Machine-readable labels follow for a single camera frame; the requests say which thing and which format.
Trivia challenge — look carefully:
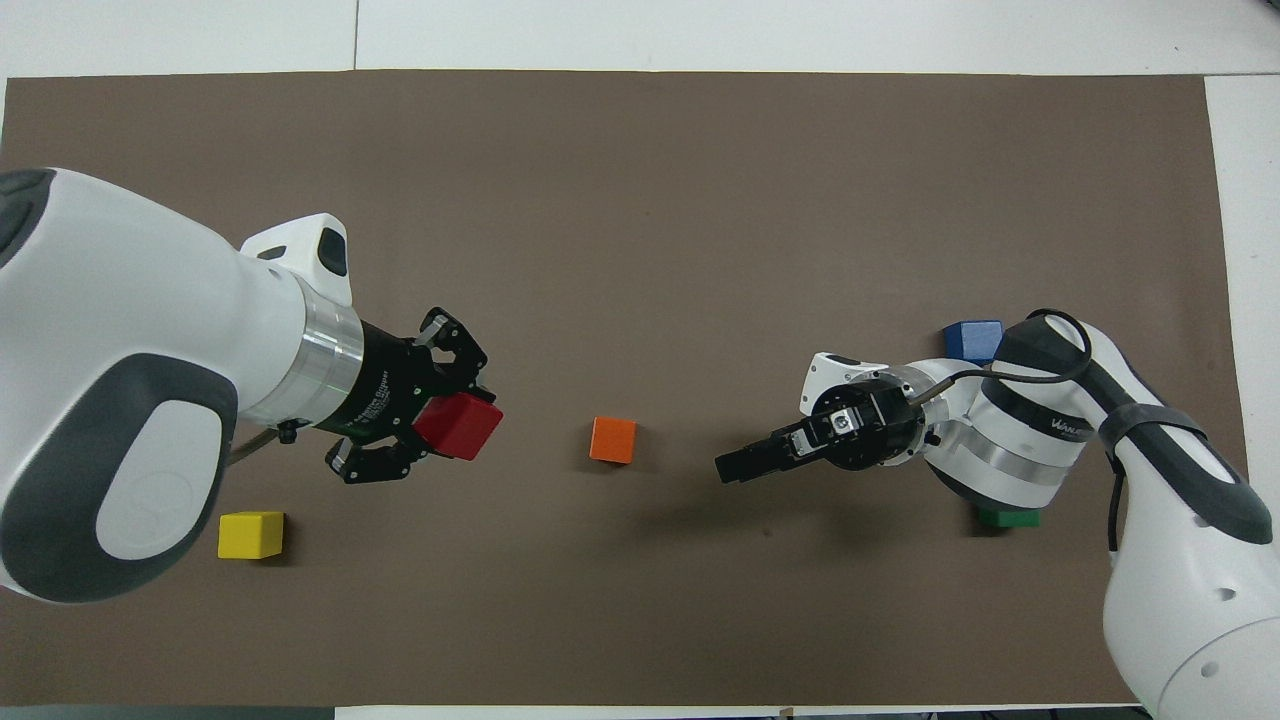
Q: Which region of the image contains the red wooden block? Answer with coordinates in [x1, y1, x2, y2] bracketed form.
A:
[412, 391, 505, 462]

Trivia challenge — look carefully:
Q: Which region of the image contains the yellow wooden block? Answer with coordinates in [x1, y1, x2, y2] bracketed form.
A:
[218, 511, 286, 561]

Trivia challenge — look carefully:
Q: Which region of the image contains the brown table mat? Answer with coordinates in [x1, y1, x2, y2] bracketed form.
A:
[0, 68, 1276, 709]

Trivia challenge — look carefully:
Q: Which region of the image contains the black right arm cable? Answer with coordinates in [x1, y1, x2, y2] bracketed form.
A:
[903, 308, 1126, 553]

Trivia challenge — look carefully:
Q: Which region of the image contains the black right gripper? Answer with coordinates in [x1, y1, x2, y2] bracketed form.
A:
[714, 377, 928, 487]

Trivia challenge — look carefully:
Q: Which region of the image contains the orange wooden block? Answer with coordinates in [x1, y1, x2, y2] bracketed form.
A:
[589, 416, 638, 466]

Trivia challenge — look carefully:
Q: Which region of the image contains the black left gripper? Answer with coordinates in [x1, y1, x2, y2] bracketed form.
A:
[313, 307, 499, 487]

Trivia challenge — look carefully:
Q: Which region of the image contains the blue wooden block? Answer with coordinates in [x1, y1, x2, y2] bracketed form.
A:
[942, 320, 1005, 367]

